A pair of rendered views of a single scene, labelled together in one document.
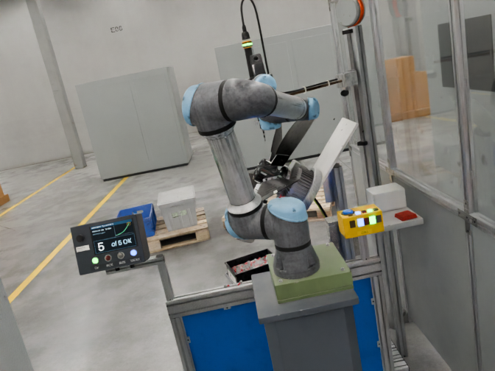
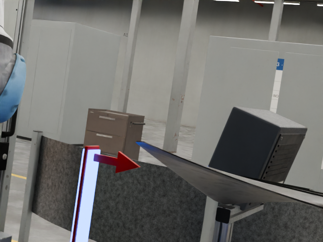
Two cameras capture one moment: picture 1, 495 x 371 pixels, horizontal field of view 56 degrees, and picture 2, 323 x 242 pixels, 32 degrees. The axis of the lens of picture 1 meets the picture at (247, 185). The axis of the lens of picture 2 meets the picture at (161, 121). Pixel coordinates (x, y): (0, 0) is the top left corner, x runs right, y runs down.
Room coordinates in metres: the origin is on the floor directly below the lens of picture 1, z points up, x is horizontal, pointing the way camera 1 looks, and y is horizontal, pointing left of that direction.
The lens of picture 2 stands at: (2.13, -0.64, 1.26)
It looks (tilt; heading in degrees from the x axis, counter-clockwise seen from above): 3 degrees down; 117
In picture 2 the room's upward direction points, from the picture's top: 8 degrees clockwise
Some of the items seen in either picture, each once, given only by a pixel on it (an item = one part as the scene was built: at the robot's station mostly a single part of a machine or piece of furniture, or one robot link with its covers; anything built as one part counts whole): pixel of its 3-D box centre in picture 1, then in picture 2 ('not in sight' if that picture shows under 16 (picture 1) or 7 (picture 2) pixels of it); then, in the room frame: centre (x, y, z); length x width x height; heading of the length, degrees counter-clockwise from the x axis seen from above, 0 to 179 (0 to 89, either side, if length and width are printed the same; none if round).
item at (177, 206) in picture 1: (179, 207); not in sight; (5.09, 0.81, 0.31); 0.60 x 0.42 x 0.33; 6
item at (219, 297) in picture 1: (274, 286); not in sight; (1.77, -0.03, 0.82); 0.90 x 0.04 x 0.08; 91
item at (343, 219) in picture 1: (360, 222); not in sight; (1.78, -0.42, 1.02); 0.16 x 0.10 x 0.11; 91
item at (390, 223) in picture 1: (385, 214); not in sight; (2.25, -0.67, 0.85); 0.36 x 0.24 x 0.03; 1
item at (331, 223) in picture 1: (342, 235); not in sight; (2.36, -0.45, 0.73); 0.15 x 0.09 x 0.22; 91
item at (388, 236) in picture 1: (395, 288); not in sight; (2.25, -0.67, 0.42); 0.04 x 0.04 x 0.83; 1
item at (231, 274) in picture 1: (253, 268); not in sight; (1.93, 0.05, 0.85); 0.22 x 0.17 x 0.07; 106
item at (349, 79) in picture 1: (347, 79); not in sight; (2.50, -0.63, 1.54); 0.10 x 0.07 x 0.09; 126
